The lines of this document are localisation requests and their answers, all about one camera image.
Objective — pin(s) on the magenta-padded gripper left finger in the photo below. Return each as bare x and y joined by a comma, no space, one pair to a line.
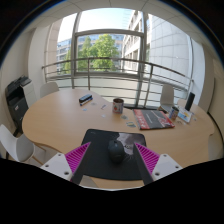
60,165

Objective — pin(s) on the dark mug with fruit print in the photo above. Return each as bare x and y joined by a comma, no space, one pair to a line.
118,106

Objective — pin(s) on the black mouse pad grey print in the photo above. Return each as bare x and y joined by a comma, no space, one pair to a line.
98,146

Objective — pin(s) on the small black box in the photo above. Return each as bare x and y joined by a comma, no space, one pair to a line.
85,99

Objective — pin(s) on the black cylinder speaker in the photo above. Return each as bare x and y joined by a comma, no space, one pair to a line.
190,101

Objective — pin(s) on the green tree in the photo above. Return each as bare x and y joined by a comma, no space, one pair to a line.
100,50

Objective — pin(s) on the black and white printer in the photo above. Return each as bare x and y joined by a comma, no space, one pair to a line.
16,103

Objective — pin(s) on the metal balcony railing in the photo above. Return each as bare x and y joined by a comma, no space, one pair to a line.
113,59

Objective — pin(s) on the white chair with wooden legs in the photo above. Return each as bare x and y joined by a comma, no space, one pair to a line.
15,145

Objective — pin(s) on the red magazine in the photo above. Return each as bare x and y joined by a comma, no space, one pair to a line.
152,119

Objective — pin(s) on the black computer mouse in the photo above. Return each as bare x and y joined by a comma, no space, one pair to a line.
116,151

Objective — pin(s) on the white mug with orange print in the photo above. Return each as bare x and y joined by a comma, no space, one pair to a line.
173,114

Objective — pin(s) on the small printed card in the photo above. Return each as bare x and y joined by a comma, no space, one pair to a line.
130,124
124,117

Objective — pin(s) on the light blue book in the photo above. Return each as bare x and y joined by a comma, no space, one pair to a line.
185,115

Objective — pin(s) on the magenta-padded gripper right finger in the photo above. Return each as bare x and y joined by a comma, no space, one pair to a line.
162,166

